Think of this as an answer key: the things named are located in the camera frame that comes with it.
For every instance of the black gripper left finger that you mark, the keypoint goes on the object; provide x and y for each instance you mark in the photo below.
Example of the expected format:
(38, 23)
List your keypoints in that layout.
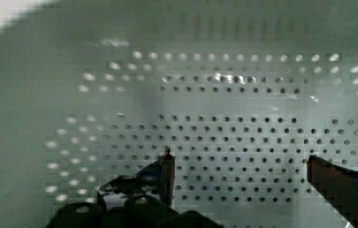
(155, 180)

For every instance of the green plastic strainer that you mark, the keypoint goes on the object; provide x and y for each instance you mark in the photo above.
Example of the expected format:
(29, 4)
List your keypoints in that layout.
(242, 92)

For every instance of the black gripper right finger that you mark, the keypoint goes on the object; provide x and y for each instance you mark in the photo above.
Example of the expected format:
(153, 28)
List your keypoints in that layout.
(337, 185)

